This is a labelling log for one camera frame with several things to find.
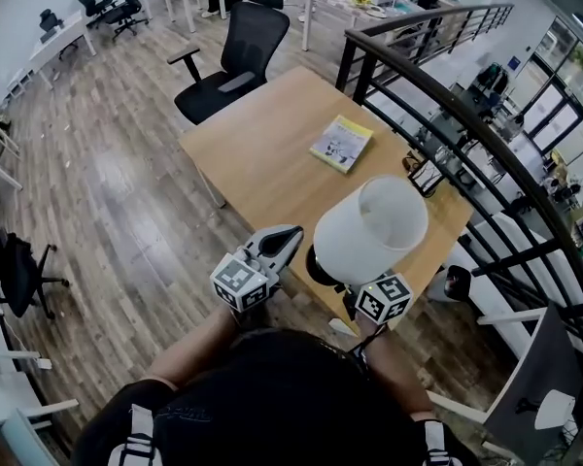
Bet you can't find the black metal railing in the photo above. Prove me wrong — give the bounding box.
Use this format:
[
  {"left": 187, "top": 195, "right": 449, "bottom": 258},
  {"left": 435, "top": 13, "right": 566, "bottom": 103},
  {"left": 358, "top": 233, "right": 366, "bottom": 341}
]
[{"left": 334, "top": 2, "right": 583, "bottom": 407}]

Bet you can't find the wooden table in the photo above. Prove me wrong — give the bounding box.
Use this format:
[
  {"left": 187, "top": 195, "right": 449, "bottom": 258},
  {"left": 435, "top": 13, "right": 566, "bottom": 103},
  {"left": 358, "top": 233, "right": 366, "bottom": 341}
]
[{"left": 178, "top": 65, "right": 475, "bottom": 335}]

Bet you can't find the small black picture frame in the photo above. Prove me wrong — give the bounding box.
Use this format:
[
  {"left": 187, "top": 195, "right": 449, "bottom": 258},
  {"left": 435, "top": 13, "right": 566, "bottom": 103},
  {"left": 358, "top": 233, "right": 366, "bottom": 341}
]
[{"left": 407, "top": 157, "right": 444, "bottom": 199}]

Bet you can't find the person's right forearm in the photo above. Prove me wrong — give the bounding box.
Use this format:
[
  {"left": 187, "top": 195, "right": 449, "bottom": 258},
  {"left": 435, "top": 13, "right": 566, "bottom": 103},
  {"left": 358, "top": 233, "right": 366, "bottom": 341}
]
[{"left": 357, "top": 317, "right": 436, "bottom": 417}]

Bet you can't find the black mesh office chair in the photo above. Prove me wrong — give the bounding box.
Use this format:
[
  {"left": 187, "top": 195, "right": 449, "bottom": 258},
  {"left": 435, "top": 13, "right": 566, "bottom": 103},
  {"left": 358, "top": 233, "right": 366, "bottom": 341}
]
[{"left": 166, "top": 0, "right": 292, "bottom": 127}]

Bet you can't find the white and black round device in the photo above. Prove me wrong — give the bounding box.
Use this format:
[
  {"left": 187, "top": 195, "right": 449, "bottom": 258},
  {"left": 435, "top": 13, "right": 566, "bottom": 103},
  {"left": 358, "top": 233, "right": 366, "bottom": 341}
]
[{"left": 426, "top": 263, "right": 473, "bottom": 306}]

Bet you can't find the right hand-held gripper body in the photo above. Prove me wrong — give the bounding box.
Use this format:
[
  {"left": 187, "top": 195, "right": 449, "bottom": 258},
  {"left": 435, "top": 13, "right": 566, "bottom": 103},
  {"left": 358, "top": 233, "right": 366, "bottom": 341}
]
[{"left": 342, "top": 270, "right": 415, "bottom": 325}]

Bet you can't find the yellow illustrated book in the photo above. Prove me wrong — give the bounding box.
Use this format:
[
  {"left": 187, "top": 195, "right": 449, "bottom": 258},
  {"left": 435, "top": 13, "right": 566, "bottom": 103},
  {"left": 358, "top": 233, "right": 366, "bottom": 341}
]
[{"left": 308, "top": 114, "right": 375, "bottom": 176}]

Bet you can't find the black wrist strap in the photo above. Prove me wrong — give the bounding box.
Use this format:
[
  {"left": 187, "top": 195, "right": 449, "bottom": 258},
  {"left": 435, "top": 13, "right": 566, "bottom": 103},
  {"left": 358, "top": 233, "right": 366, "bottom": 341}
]
[{"left": 348, "top": 326, "right": 386, "bottom": 364}]

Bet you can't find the person's black shirt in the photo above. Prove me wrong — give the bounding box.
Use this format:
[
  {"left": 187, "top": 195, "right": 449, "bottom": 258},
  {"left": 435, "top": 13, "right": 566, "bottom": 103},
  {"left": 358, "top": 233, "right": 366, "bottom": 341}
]
[{"left": 71, "top": 326, "right": 483, "bottom": 466}]

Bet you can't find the black swivel chair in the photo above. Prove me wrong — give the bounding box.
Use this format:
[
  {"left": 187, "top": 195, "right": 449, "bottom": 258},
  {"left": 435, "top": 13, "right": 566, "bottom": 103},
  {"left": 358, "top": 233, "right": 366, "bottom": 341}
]
[{"left": 0, "top": 210, "right": 71, "bottom": 321}]

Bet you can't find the white desk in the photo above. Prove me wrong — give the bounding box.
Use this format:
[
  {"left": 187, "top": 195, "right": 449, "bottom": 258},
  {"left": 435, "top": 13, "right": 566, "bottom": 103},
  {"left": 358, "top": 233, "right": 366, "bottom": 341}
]
[{"left": 27, "top": 9, "right": 98, "bottom": 91}]

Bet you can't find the table with patterned cloth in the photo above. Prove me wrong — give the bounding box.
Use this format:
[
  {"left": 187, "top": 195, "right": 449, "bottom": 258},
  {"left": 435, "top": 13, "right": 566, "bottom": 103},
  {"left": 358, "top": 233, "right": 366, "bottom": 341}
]
[{"left": 300, "top": 0, "right": 422, "bottom": 53}]

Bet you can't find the person's left forearm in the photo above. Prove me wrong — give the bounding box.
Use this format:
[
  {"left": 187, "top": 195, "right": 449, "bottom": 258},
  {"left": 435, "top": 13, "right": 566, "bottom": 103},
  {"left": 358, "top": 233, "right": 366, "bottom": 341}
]
[{"left": 144, "top": 303, "right": 240, "bottom": 392}]

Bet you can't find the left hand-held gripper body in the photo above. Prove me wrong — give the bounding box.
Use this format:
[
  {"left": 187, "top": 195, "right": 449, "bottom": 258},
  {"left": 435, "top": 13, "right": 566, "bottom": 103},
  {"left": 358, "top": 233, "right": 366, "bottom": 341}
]
[{"left": 209, "top": 223, "right": 305, "bottom": 314}]

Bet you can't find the white shade lamp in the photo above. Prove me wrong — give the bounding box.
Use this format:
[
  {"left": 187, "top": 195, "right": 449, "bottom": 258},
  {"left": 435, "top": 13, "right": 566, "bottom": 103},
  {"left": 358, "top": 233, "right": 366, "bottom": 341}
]
[{"left": 304, "top": 174, "right": 429, "bottom": 290}]

